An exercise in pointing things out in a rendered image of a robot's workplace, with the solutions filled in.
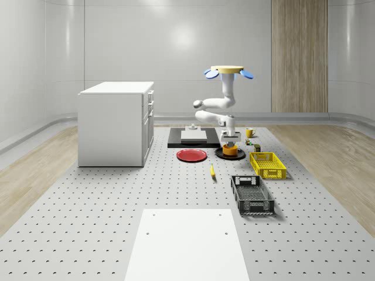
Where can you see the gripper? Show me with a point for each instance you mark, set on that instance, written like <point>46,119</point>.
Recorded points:
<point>231,136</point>

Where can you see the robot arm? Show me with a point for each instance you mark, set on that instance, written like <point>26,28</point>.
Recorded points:
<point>227,87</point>

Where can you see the banana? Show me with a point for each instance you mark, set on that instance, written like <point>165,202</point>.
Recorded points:
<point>212,172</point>

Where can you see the red plate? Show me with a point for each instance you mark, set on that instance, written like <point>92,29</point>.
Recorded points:
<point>192,155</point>

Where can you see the dark grey basket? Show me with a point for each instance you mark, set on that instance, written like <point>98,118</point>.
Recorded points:
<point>255,203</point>

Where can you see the yellow bowl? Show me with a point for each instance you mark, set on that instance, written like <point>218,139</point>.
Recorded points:
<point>229,151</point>

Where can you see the white board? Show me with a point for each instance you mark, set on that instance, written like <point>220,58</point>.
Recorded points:
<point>187,248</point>

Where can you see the yellow mug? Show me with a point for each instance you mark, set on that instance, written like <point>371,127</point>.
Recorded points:
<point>249,133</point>

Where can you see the yellow basket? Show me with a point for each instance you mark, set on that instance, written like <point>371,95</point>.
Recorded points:
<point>272,172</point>

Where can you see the white cabinet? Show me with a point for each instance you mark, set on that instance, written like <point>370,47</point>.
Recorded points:
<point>111,131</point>

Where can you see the flat-sided can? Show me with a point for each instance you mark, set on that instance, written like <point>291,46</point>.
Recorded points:
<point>257,148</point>

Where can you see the black stove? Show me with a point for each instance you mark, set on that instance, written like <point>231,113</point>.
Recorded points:
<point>175,139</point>

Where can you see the puzzle cube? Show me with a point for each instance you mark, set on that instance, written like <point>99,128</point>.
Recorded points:
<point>249,142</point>

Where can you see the black plate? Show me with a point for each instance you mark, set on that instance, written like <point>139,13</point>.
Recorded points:
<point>240,154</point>

